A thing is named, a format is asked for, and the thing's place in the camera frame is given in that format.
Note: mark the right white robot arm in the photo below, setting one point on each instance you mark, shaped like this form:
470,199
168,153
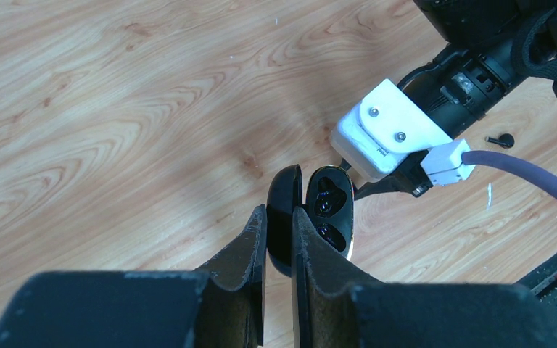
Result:
492,47

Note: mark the black earbud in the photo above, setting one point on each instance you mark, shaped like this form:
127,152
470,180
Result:
505,140

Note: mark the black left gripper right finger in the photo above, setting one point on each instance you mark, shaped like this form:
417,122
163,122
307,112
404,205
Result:
336,304

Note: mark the black earbud charging case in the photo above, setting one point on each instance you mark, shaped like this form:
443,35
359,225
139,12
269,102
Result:
327,199

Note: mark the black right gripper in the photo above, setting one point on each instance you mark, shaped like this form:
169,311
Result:
409,177

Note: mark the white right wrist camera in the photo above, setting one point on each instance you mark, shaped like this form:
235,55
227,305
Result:
385,126

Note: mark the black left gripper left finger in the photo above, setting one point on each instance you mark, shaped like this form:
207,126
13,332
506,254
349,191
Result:
218,304

